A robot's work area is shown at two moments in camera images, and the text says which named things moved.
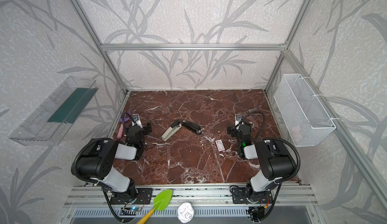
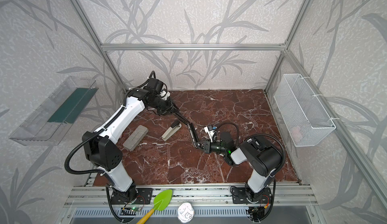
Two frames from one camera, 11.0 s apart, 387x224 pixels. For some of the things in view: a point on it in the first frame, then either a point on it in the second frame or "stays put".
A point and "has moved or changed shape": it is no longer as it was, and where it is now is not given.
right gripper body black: x=237 y=130 to x=202 y=145
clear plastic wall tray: x=51 y=124 stays put
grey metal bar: x=174 y=127 stays put
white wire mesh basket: x=307 y=120 stays put
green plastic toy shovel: x=160 y=201 stays put
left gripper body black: x=140 y=129 to x=165 y=108
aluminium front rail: x=283 y=194 stays put
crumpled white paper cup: x=185 y=213 stays put
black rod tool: x=193 y=127 has moved or changed shape
